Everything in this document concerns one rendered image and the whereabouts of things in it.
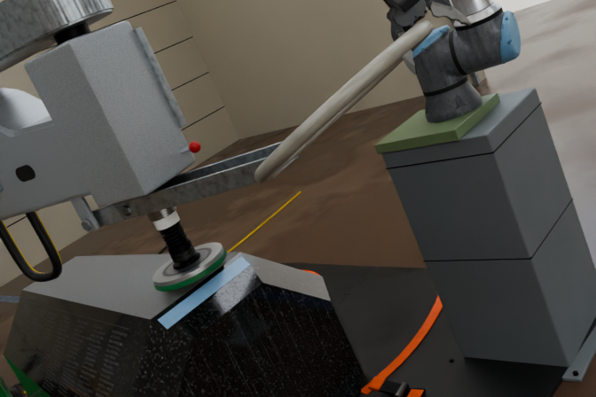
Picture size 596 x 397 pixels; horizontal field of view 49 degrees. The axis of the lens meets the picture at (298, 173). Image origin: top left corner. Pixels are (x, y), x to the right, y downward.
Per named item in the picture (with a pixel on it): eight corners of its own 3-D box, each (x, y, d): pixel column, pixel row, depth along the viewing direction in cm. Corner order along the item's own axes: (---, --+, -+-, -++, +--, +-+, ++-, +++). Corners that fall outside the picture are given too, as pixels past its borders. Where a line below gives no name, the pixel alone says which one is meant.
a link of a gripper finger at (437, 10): (470, 13, 140) (427, 5, 140) (474, 10, 134) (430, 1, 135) (467, 28, 140) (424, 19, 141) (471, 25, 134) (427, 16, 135)
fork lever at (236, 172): (82, 236, 186) (74, 220, 185) (128, 205, 201) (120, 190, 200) (266, 184, 146) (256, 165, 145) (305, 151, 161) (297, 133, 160)
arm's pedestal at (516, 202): (499, 291, 274) (430, 105, 254) (624, 292, 238) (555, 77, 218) (445, 367, 241) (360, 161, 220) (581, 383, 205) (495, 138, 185)
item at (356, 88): (223, 218, 135) (214, 207, 135) (325, 131, 173) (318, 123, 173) (381, 72, 105) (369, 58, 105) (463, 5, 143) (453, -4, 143)
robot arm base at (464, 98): (441, 106, 232) (431, 80, 229) (490, 94, 219) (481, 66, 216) (417, 127, 218) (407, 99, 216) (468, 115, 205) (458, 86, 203)
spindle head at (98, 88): (66, 227, 185) (-13, 81, 174) (119, 193, 202) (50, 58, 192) (152, 206, 165) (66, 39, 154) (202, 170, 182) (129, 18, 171)
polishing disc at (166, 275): (141, 283, 187) (139, 279, 186) (199, 245, 199) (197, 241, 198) (176, 289, 170) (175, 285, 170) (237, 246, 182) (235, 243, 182)
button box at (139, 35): (161, 134, 182) (114, 38, 175) (168, 130, 184) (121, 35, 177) (182, 127, 177) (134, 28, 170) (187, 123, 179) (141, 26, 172)
